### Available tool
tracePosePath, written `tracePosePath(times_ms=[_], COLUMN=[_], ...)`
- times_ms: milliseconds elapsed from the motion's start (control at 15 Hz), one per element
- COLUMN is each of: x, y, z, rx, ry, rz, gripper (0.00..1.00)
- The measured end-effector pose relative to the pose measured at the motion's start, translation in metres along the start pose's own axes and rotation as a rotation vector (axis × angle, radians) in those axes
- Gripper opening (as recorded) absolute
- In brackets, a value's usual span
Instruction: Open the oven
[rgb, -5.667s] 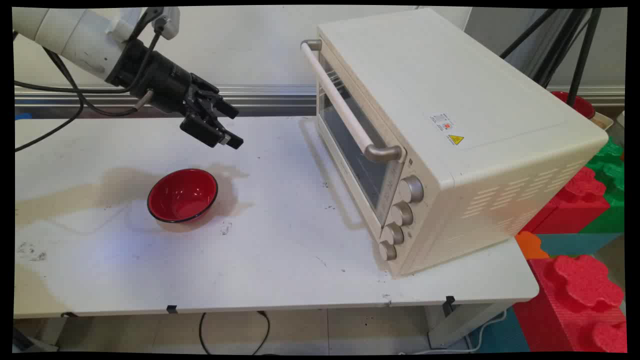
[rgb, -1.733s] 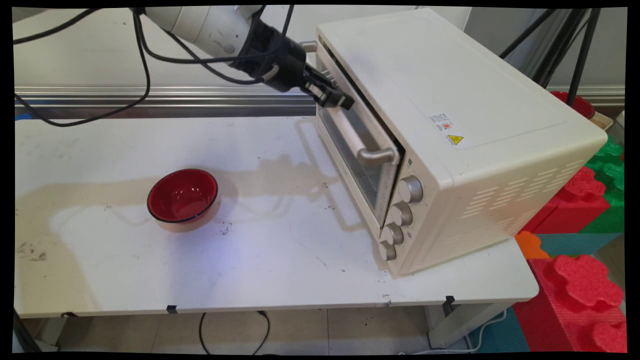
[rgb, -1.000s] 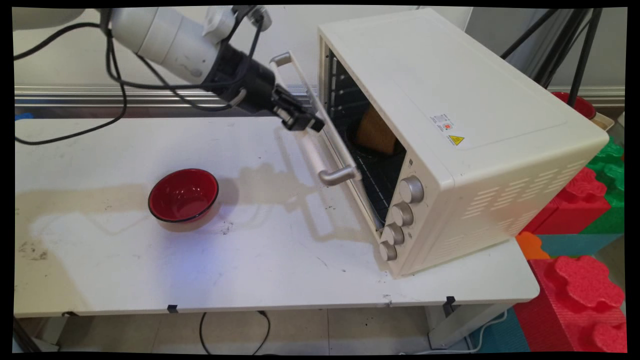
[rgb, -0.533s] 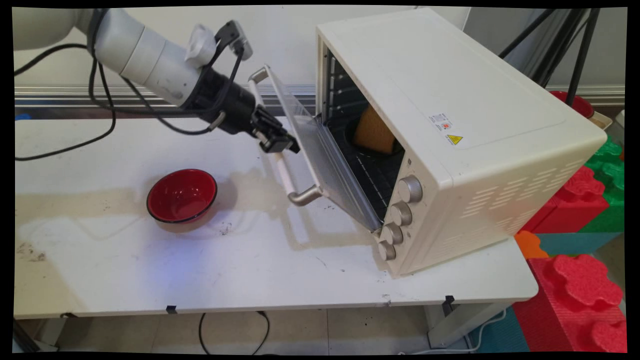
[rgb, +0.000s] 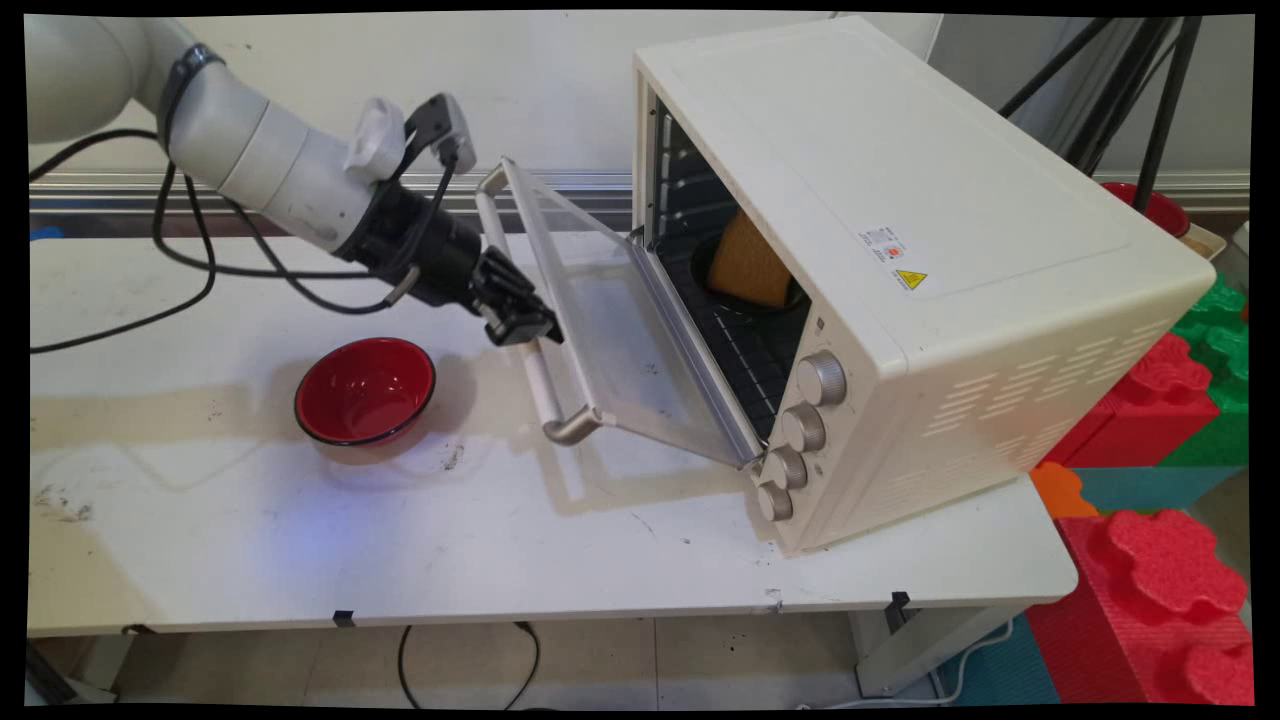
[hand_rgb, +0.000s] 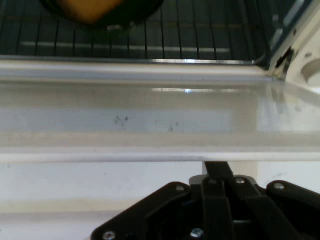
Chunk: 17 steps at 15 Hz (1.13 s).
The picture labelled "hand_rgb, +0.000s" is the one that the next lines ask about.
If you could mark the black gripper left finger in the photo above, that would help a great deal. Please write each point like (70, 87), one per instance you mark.
(160, 212)

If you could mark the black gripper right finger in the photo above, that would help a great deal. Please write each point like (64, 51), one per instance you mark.
(275, 207)

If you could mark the white glass oven door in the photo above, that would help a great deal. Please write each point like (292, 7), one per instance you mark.
(125, 105)

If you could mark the white round oven knob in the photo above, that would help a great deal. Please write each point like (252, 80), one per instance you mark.
(312, 72)

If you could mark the dark round baking pan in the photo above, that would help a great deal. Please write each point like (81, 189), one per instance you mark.
(140, 15)

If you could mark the yellow bread piece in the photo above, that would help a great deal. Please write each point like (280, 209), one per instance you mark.
(87, 10)

